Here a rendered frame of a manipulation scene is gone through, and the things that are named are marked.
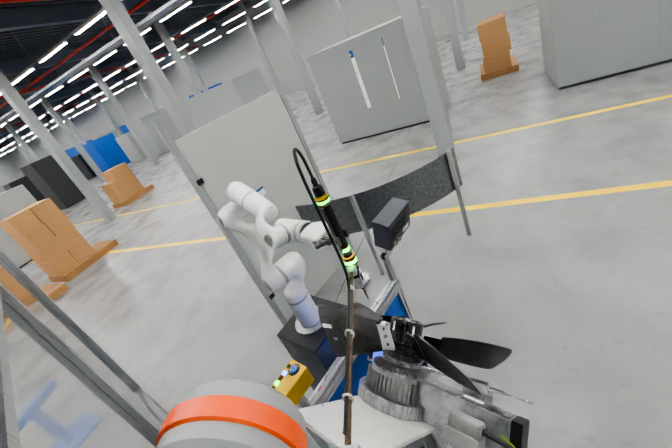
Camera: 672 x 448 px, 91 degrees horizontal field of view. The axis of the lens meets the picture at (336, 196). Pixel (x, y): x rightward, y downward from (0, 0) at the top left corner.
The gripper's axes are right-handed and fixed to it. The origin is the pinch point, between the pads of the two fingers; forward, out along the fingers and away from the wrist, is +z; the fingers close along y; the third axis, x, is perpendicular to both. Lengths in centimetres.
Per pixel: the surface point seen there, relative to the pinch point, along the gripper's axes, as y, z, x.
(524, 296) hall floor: -135, 8, -166
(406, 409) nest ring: 20, 19, -52
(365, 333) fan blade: 11.1, 4.6, -32.9
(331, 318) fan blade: 15.4, -3.3, -23.6
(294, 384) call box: 30, -31, -59
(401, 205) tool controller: -77, -31, -42
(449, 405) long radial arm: 13, 30, -53
